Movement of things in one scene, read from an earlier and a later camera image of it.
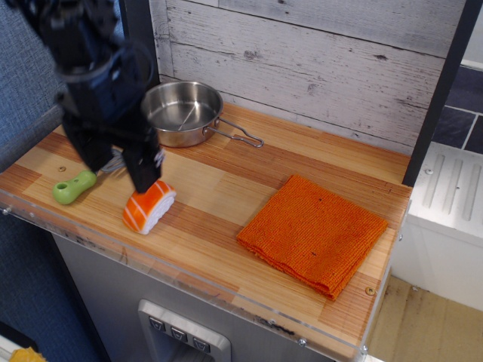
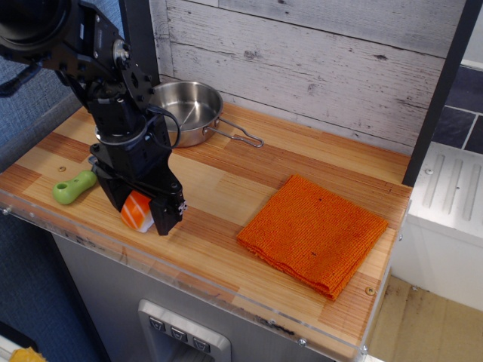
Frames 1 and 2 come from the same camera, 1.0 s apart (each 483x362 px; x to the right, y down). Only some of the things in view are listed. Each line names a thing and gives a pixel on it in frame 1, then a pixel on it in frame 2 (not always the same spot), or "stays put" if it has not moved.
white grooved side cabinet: (439, 245) stays put
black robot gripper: (105, 91) -> (144, 162)
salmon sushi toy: (144, 210) stays put
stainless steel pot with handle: (182, 113) stays put
